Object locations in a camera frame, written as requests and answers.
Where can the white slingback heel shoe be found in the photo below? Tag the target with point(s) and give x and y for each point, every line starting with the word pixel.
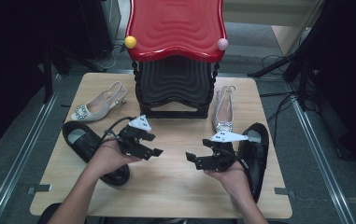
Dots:
pixel 224 112
pixel 99 107

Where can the person's right hand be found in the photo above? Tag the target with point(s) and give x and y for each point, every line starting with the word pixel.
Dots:
pixel 231 183

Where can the red and black shoe rack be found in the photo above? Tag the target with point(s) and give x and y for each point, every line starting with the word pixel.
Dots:
pixel 175 25

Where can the black tripod stand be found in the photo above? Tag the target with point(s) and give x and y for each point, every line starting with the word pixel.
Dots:
pixel 301 84

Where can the grey metal table bracket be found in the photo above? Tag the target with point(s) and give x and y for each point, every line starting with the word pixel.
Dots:
pixel 40 188
pixel 284 191

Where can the black curtain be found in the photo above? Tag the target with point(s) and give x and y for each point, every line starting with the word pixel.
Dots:
pixel 10 62
pixel 347 77

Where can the metal floor rail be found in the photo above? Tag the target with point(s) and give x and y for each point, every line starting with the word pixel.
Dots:
pixel 322 174
pixel 20 161

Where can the black leather shoe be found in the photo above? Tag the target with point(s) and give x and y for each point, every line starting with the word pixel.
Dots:
pixel 85 143
pixel 259 152

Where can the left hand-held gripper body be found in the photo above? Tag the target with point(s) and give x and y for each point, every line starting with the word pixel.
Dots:
pixel 132 140

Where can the light wooden panel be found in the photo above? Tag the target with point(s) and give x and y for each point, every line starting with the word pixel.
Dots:
pixel 286 37

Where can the dark cabinet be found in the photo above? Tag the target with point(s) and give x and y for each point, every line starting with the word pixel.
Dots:
pixel 97 25

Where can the person's left hand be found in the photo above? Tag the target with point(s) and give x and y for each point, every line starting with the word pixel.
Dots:
pixel 107 161

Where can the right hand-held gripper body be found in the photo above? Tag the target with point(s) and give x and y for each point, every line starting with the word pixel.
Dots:
pixel 222 158

